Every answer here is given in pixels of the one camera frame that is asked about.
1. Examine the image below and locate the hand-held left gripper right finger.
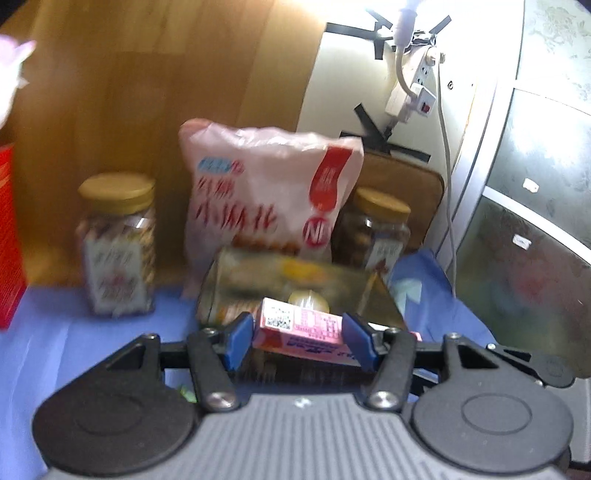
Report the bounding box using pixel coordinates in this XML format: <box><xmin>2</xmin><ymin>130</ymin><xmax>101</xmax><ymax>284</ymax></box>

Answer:
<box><xmin>342</xmin><ymin>312</ymin><xmax>500</xmax><ymax>412</ymax></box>

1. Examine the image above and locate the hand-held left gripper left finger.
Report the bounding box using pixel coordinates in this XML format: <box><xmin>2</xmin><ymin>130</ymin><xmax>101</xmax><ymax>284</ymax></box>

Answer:
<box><xmin>106</xmin><ymin>312</ymin><xmax>256</xmax><ymax>413</ymax></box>

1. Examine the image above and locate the pink snack box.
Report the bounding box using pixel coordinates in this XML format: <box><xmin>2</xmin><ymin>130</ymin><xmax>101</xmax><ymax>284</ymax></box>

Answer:
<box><xmin>252</xmin><ymin>297</ymin><xmax>421</xmax><ymax>366</ymax></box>

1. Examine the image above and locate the dark cardboard box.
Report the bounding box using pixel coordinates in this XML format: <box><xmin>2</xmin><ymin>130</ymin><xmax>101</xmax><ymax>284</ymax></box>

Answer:
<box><xmin>196</xmin><ymin>246</ymin><xmax>408</xmax><ymax>334</ymax></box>

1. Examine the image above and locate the yellow round snack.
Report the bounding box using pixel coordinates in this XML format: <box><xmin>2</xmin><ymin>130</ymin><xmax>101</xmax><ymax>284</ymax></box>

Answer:
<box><xmin>288</xmin><ymin>290</ymin><xmax>331</xmax><ymax>315</ymax></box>

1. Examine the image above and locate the yellow lid snack jar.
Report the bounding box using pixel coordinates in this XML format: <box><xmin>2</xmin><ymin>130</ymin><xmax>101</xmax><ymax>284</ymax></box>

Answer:
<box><xmin>76</xmin><ymin>172</ymin><xmax>158</xmax><ymax>318</ymax></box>
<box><xmin>333</xmin><ymin>186</ymin><xmax>413</xmax><ymax>278</ymax></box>

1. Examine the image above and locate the pink snack bag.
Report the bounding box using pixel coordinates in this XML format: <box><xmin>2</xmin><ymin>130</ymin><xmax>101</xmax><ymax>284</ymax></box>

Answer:
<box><xmin>178</xmin><ymin>118</ymin><xmax>365</xmax><ymax>299</ymax></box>

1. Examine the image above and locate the brown board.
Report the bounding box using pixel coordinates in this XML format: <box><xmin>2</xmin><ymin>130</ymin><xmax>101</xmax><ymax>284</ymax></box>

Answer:
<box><xmin>359</xmin><ymin>152</ymin><xmax>446</xmax><ymax>254</ymax></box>

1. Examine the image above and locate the blue cloth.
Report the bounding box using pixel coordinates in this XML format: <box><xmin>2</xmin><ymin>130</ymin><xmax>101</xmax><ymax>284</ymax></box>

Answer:
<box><xmin>0</xmin><ymin>249</ymin><xmax>499</xmax><ymax>416</ymax></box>

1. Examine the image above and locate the black tape strip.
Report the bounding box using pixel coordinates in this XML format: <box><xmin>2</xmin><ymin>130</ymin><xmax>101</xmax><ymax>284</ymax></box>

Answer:
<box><xmin>353</xmin><ymin>103</ymin><xmax>433</xmax><ymax>163</ymax></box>
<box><xmin>368</xmin><ymin>8</ymin><xmax>396</xmax><ymax>62</ymax></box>

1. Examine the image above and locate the glass door cabinet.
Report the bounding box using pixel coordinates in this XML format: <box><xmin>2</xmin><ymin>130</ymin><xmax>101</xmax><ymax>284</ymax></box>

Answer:
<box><xmin>434</xmin><ymin>0</ymin><xmax>591</xmax><ymax>384</ymax></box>

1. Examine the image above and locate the white plug adapter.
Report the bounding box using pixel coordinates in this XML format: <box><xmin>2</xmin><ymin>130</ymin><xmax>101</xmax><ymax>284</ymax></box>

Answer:
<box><xmin>385</xmin><ymin>85</ymin><xmax>437</xmax><ymax>125</ymax></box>

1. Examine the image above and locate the red gift bag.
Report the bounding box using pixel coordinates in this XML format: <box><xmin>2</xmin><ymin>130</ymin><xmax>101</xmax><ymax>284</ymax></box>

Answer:
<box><xmin>0</xmin><ymin>143</ymin><xmax>27</xmax><ymax>329</ymax></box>

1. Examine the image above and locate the wooden headboard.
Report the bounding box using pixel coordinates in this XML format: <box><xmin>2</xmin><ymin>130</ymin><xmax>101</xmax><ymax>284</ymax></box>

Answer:
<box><xmin>0</xmin><ymin>0</ymin><xmax>333</xmax><ymax>287</ymax></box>

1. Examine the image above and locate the white power strip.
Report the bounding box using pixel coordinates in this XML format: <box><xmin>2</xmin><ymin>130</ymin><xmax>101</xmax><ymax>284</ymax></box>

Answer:
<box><xmin>401</xmin><ymin>45</ymin><xmax>447</xmax><ymax>94</ymax></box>

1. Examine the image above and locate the white pink plush toy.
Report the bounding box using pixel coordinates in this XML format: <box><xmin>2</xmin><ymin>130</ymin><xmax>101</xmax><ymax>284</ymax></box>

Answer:
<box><xmin>0</xmin><ymin>38</ymin><xmax>38</xmax><ymax>130</ymax></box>

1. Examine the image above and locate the white cable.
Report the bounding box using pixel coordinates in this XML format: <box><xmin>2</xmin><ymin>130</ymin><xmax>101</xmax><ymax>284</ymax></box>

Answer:
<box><xmin>433</xmin><ymin>46</ymin><xmax>459</xmax><ymax>297</ymax></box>

